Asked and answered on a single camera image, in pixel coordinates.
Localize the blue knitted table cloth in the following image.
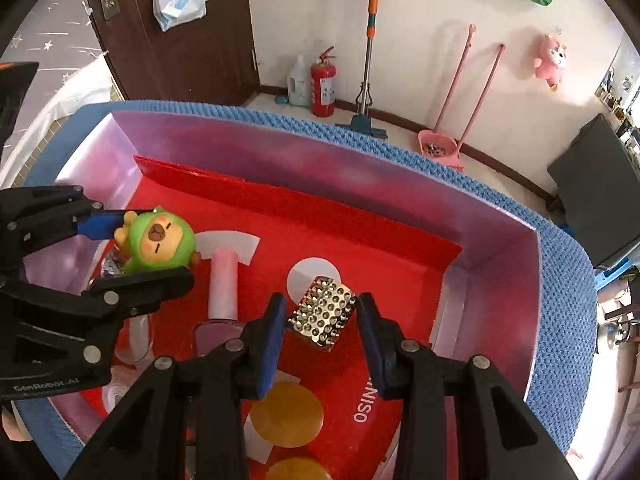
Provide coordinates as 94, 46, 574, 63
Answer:
17, 101, 596, 479

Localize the clear plastic cup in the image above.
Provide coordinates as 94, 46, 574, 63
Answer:
102, 315, 154, 413

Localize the pink nail polish bottle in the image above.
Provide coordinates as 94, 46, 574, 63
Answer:
194, 248, 243, 356

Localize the orange round disc outside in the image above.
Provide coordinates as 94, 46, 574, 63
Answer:
250, 382, 324, 448

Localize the orange round disc in box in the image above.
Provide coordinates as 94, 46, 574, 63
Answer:
265, 457, 332, 480

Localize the white detergent bottle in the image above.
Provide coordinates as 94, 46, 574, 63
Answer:
286, 54, 310, 107

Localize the pink cardboard box tray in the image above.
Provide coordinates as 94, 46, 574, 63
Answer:
26, 107, 541, 479

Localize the red fire extinguisher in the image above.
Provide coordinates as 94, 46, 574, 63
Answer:
310, 47, 336, 118

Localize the orange grey mop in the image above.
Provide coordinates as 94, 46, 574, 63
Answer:
341, 0, 388, 140

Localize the black cloth side table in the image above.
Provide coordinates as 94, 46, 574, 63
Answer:
548, 114, 639, 269

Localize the silver glitter ball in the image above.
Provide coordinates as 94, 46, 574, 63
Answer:
100, 245, 129, 278

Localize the dark brown door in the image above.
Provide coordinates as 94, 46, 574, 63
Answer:
87, 0, 260, 106

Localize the green yellow duck toy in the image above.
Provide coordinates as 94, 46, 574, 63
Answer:
114, 207, 202, 274

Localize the rhinestone studded silver block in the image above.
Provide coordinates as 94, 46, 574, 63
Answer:
288, 276, 357, 350

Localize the pink plush toy right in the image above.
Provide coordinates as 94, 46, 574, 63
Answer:
534, 34, 567, 91

